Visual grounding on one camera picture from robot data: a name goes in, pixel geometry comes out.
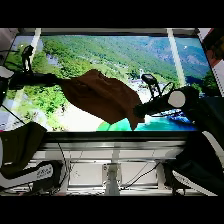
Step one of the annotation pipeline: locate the brown garment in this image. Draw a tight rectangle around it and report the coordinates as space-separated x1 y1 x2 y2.
57 68 145 131

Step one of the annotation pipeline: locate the dark green garment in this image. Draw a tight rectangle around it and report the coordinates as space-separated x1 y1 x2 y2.
0 121 48 177

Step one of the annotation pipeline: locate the black garment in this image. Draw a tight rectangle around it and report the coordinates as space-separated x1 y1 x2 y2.
199 95 224 134

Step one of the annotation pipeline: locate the silver frame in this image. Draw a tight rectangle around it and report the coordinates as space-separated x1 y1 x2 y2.
0 131 203 196

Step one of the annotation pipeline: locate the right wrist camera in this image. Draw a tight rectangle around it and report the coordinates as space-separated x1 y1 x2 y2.
140 73 162 98

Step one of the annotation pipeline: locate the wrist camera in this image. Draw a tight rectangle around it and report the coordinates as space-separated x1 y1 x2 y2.
140 73 162 98
21 44 35 74

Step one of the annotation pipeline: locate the black cable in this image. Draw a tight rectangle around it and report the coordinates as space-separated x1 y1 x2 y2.
55 141 70 190
119 161 162 188

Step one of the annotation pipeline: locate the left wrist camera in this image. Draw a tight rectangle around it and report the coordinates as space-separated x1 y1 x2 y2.
21 44 35 74

